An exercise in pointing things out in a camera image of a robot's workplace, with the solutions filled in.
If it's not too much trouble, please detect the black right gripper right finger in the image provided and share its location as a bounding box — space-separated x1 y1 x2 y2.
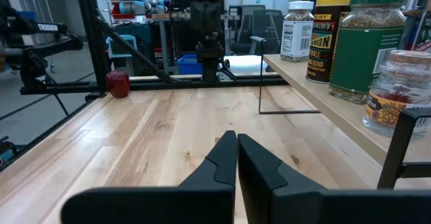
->
237 133 431 224

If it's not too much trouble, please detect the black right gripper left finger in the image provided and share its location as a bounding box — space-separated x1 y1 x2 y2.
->
60 130 239 224

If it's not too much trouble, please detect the bagel sesame jar white lid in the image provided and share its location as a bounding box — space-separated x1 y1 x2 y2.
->
280 1 314 63

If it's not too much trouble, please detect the crunchy onion bottle yellow lid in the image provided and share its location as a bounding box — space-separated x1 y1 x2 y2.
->
305 0 352 83

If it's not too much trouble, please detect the saffron glass jar cork lid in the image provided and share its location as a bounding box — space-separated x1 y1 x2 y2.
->
362 50 431 138

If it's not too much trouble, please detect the green oregano jar green lid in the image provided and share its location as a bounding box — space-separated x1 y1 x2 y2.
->
329 0 410 104

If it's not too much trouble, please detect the blue floor crate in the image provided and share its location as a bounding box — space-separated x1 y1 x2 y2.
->
177 54 203 75

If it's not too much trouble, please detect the black office chair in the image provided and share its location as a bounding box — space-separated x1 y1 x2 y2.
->
228 4 284 55

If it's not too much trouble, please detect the white box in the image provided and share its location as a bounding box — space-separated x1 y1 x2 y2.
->
224 54 269 75

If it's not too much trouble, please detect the red round toy fruit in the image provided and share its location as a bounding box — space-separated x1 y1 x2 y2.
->
104 70 131 99

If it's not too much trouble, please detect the wooden shelf riser black frame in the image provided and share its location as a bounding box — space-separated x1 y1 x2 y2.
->
258 37 431 190

